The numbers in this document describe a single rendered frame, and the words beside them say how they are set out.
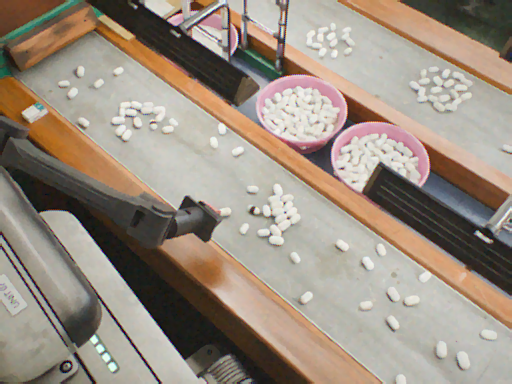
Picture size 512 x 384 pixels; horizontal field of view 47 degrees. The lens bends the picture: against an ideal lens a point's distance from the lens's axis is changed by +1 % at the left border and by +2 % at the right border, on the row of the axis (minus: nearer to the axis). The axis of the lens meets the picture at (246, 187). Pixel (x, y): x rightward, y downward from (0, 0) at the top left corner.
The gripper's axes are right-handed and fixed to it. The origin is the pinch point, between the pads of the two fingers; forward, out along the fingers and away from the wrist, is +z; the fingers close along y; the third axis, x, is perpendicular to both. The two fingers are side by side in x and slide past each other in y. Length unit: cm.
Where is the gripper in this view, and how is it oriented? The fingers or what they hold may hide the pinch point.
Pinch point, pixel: (217, 213)
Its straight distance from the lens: 139.8
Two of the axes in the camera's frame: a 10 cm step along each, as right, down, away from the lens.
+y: -7.4, -5.6, 3.7
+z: 5.0, -1.0, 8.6
